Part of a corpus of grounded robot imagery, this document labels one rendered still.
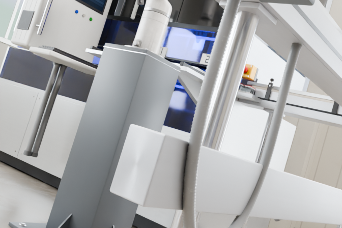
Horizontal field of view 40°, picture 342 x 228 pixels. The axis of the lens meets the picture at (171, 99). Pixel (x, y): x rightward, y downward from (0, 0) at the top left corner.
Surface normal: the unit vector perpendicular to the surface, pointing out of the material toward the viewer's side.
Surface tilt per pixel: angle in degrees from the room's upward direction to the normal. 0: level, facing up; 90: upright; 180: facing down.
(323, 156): 90
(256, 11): 180
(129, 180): 90
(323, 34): 90
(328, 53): 90
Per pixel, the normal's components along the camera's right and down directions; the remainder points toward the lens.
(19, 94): -0.56, -0.24
